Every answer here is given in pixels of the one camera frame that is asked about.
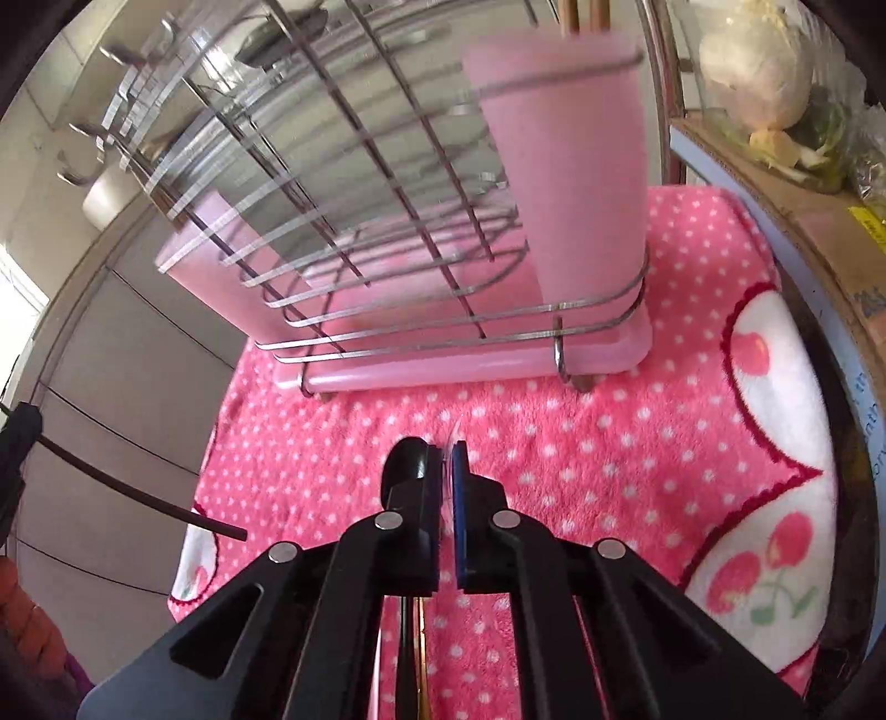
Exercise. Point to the person's left hand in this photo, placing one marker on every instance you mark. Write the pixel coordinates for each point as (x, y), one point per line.
(31, 623)

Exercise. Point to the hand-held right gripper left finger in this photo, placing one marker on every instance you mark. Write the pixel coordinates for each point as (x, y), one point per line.
(415, 533)

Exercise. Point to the green leafy vegetable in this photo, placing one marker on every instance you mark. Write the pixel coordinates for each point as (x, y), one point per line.
(824, 131)

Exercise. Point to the ginger root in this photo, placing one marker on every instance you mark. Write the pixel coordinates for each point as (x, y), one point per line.
(772, 145)

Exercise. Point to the black plastic spoon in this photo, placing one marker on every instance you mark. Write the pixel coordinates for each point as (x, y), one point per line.
(408, 460)

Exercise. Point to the napa cabbage in container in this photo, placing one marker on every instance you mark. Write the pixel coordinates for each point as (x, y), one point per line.
(720, 131)

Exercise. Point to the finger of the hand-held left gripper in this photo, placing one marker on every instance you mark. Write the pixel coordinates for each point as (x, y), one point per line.
(21, 443)

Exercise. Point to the grey kitchen counter cabinets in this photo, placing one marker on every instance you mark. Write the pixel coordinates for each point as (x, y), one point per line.
(124, 360)

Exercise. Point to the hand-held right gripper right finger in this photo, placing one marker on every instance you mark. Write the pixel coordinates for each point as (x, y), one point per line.
(462, 526)

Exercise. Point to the slim gold black utensil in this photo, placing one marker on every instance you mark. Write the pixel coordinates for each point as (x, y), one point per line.
(419, 658)

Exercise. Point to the window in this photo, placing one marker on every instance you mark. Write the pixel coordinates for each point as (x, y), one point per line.
(17, 304)

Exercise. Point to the pink polka dot towel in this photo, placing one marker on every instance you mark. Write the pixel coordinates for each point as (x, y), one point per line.
(623, 450)

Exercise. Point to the metal storage shelf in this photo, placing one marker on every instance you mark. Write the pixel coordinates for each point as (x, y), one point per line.
(668, 83)

